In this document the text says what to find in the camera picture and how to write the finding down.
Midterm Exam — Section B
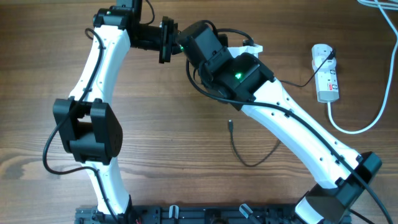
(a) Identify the black charger cable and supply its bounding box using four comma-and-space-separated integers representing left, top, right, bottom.
228, 48, 336, 168

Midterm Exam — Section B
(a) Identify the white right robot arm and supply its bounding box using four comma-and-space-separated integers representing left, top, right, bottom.
176, 21, 382, 223

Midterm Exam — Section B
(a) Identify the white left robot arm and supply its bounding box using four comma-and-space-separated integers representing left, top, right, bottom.
53, 1, 180, 223

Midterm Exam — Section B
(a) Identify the white power strip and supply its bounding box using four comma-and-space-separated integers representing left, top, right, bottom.
312, 44, 340, 103

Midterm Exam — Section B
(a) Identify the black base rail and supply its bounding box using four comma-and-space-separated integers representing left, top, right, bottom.
74, 203, 312, 224

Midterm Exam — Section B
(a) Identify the white power strip cable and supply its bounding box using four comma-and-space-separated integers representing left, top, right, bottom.
326, 0, 398, 135

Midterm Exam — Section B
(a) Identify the white cable top right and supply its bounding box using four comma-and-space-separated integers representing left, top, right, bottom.
356, 0, 398, 11

